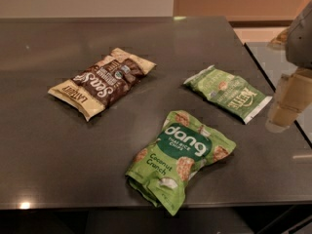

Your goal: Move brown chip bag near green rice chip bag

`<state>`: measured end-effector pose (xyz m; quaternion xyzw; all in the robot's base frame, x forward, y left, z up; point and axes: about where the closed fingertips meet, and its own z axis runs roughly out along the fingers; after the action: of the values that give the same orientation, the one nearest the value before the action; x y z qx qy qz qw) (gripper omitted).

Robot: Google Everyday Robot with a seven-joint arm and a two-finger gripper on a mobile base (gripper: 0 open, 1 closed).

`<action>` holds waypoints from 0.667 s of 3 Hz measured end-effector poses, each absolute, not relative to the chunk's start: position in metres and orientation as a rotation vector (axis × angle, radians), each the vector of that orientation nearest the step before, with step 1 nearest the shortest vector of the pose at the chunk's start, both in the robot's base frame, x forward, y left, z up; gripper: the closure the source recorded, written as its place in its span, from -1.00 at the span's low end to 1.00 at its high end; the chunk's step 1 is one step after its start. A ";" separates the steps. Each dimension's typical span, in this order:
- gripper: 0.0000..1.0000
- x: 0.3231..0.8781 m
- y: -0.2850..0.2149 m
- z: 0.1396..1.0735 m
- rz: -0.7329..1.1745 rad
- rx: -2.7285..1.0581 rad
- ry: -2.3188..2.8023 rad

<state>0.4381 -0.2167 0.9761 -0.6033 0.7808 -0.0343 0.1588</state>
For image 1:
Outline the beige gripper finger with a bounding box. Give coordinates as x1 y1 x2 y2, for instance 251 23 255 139
266 67 312 133
268 27 289 50

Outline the brown chip bag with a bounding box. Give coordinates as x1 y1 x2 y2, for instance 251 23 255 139
48 48 156 121

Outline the green Kettle chip bag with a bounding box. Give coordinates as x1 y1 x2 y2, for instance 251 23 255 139
183 65 272 124

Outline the green Dang rice chip bag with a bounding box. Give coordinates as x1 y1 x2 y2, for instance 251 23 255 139
126 110 236 215

